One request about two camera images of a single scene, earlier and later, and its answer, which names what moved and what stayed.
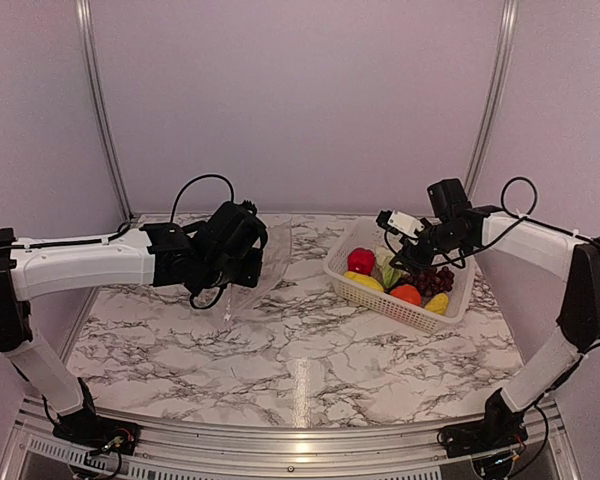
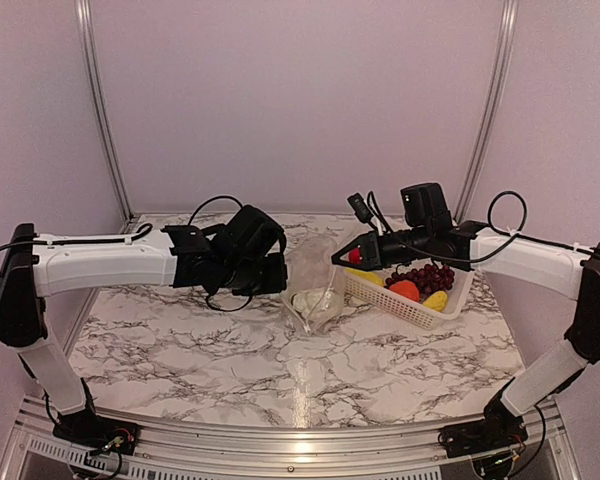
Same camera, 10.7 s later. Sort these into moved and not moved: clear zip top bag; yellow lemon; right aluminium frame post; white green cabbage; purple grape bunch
Moved: clear zip top bag; white green cabbage
Not moved: yellow lemon; purple grape bunch; right aluminium frame post
